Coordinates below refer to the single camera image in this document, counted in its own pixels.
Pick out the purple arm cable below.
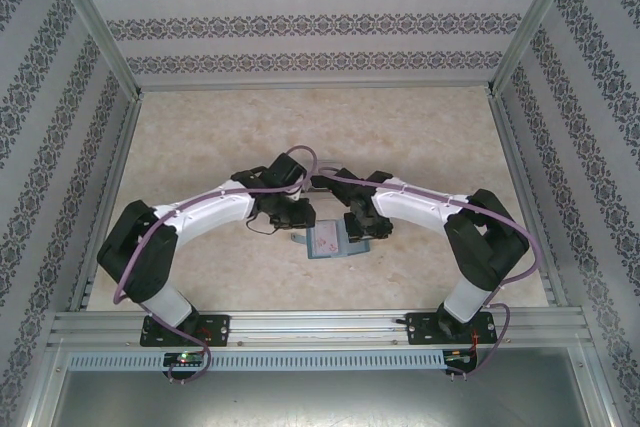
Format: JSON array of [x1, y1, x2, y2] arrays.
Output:
[[112, 145, 321, 383], [309, 166, 545, 379]]

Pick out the long aluminium mounting rail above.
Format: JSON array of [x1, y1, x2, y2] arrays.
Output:
[[49, 309, 594, 348]]

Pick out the grey steel sheet panel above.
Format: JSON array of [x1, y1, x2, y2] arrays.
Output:
[[47, 369, 601, 427]]

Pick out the teal leather card holder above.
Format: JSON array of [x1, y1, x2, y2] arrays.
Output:
[[292, 219, 371, 262]]

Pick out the clear plastic box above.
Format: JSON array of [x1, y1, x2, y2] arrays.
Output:
[[299, 159, 354, 196]]

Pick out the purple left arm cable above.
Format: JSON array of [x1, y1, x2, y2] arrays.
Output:
[[112, 145, 321, 383]]

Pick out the white credit card red print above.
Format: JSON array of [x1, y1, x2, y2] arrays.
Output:
[[309, 220, 345, 256]]

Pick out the slotted grey cable duct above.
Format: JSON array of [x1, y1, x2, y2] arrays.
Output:
[[67, 349, 447, 374]]

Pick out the aluminium frame post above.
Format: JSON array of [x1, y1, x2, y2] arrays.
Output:
[[52, 0, 146, 101], [487, 0, 587, 98]]

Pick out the small controller board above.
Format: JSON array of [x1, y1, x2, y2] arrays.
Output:
[[163, 351, 205, 369], [444, 348, 479, 364]]

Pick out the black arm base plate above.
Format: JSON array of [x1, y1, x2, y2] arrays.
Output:
[[139, 313, 233, 349], [405, 310, 495, 347]]

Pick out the aluminium side rail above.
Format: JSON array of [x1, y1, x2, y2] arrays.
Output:
[[67, 94, 146, 313], [487, 91, 569, 308]]

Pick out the thin black wire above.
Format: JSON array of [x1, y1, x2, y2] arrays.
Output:
[[243, 215, 281, 237]]

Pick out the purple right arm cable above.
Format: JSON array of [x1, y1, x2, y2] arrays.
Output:
[[309, 166, 545, 379]]

